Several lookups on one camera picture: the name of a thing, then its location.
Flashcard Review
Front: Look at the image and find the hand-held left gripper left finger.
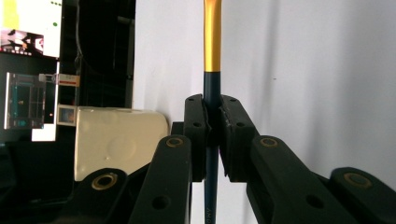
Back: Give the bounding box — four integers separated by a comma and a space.
182, 93, 209, 183

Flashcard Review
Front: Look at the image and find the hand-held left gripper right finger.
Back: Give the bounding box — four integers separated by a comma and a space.
218, 94, 260, 183

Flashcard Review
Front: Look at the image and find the cream square ceramic cup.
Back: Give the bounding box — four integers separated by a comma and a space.
74, 105, 171, 182

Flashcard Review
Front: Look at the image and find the dark blue gold paintbrush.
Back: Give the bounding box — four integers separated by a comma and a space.
203, 0, 223, 224

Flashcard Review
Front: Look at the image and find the white table sheet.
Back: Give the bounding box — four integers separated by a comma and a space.
133, 0, 396, 224

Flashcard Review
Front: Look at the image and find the white red label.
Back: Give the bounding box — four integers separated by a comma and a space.
58, 73, 81, 88

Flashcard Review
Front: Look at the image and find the computer monitor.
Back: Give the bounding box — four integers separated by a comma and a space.
0, 0, 64, 143

